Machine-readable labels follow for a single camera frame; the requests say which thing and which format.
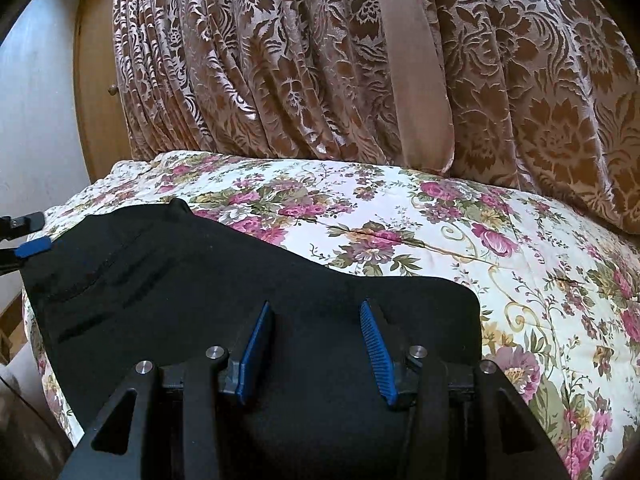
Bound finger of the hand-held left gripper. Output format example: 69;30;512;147
0;213;45;241
0;239;52;276

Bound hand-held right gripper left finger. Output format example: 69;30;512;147
60;301;274;480

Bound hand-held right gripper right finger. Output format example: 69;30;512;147
360;299;568;480

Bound black pants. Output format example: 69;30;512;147
22;198;484;480

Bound floral bed blanket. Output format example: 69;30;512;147
27;150;640;480

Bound wooden cabinet door with knob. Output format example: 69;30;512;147
74;0;135;184

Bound plain brown curtain band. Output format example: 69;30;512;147
372;0;457;175

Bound brown floral patterned curtain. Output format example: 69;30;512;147
112;0;640;236

